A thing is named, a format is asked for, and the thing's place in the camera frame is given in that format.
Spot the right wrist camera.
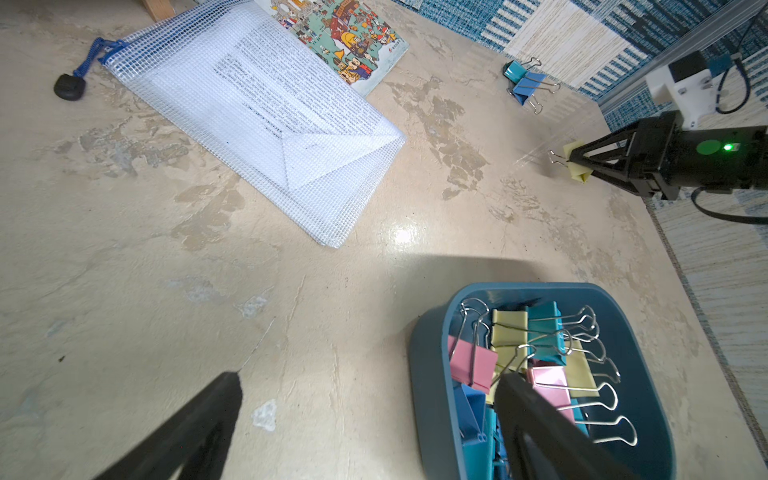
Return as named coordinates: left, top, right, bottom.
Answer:
left=645, top=51, right=751, bottom=130

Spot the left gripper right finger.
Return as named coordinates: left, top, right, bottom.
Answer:
left=495, top=373, right=636, bottom=479

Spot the colourful picture book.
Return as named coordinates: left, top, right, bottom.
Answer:
left=258, top=0, right=409, bottom=97

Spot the teal plastic storage box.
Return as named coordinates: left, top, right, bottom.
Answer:
left=408, top=283, right=676, bottom=479

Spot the pink binder clip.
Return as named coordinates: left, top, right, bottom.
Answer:
left=527, top=366, right=639, bottom=447
left=447, top=298, right=498, bottom=394

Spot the yellow binder clip pile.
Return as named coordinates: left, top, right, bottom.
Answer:
left=565, top=340, right=621, bottom=398

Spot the teal binder clip pile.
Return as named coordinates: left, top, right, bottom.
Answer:
left=525, top=301, right=600, bottom=366

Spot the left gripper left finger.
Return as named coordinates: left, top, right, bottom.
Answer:
left=97, top=371, right=243, bottom=479

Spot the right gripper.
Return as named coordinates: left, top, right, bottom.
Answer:
left=568, top=112, right=767, bottom=200

